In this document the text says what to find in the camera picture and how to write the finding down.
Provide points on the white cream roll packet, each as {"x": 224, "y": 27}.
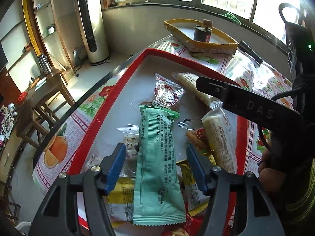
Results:
{"x": 219, "y": 137}

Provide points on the speckled nougat candy packet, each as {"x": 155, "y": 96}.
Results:
{"x": 130, "y": 140}

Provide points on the brown crumb cake packet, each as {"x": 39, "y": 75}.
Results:
{"x": 196, "y": 200}

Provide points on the yellow white snack packet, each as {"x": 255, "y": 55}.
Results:
{"x": 119, "y": 203}

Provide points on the black flashlight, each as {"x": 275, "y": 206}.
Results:
{"x": 243, "y": 46}

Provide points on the red rimmed white tray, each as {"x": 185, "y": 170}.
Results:
{"x": 223, "y": 195}

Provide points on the person right hand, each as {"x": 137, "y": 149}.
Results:
{"x": 270, "y": 179}

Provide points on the white tower fan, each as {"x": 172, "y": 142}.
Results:
{"x": 90, "y": 19}

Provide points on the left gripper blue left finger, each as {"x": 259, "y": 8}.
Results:
{"x": 111, "y": 167}

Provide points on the red snack bag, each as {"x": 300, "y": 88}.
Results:
{"x": 189, "y": 228}

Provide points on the long mint green packet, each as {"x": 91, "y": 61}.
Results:
{"x": 157, "y": 198}

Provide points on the wooden side table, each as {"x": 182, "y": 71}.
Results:
{"x": 33, "y": 109}

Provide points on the dark bottle in box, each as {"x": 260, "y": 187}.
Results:
{"x": 203, "y": 33}

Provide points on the metal kettle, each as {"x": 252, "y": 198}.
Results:
{"x": 44, "y": 63}

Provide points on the clear bag fried snacks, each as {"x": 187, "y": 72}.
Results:
{"x": 195, "y": 133}

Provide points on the green cloth on sill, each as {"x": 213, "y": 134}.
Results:
{"x": 231, "y": 17}

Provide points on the yellow cardboard box tray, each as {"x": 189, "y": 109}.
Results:
{"x": 183, "y": 30}

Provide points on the white nougat candy packet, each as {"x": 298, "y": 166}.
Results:
{"x": 94, "y": 160}

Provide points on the round brown cookie packet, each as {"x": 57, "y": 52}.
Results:
{"x": 167, "y": 94}

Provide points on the long cream cake packet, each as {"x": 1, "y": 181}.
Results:
{"x": 194, "y": 87}

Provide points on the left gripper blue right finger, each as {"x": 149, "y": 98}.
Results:
{"x": 201, "y": 168}

